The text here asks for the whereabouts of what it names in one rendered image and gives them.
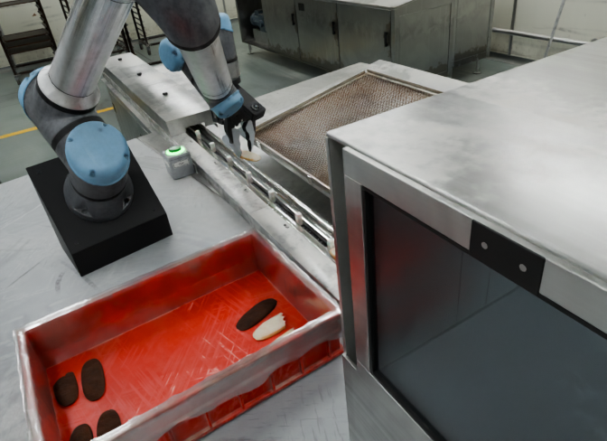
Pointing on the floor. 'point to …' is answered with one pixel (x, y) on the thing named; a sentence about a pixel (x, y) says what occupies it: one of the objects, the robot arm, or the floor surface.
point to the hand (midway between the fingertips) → (246, 150)
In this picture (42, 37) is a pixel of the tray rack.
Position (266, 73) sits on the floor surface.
